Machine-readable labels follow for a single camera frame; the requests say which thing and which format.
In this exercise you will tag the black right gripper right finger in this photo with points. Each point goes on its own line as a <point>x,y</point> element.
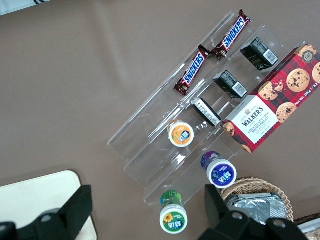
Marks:
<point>217,212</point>

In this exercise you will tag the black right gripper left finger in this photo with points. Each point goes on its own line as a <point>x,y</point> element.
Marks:
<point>72,212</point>

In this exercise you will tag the light beige wicker basket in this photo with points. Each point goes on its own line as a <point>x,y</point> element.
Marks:
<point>250,183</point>

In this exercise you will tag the white plastic tray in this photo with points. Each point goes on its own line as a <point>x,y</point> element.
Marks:
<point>32,192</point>

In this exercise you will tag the silver foil snack packet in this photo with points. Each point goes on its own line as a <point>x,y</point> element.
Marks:
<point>255,207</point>

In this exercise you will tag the purple-lid small bottle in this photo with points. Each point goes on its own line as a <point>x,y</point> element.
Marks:
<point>221,173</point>

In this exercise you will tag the green-lid small bottle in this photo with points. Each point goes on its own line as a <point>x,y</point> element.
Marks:
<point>173,220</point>

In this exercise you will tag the clear acrylic tiered display stand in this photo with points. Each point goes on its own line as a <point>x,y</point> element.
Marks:
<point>155,155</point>

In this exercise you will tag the orange-lid small bottle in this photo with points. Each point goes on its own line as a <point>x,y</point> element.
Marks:
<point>181,135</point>

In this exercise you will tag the small black chocolate box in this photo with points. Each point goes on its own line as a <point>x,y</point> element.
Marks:
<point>206,112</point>
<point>260,53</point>
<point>230,83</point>

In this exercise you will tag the red tartan Walker's shortbread box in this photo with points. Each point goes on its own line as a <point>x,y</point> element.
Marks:
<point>270,100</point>

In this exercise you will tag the Snickers chocolate bar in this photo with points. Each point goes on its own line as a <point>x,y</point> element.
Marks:
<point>193,70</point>
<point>232,33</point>

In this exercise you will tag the white cloth with dark stripes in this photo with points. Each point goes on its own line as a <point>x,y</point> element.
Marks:
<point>15,6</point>

